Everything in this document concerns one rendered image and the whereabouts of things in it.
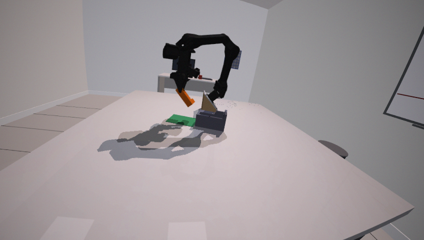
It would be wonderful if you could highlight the orange l-shaped part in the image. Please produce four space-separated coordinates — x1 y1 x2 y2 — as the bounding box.
176 88 195 107

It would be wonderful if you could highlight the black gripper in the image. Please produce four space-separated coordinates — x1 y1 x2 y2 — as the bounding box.
170 60 193 93

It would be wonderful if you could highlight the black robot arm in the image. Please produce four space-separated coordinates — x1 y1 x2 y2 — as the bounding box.
162 33 240 104

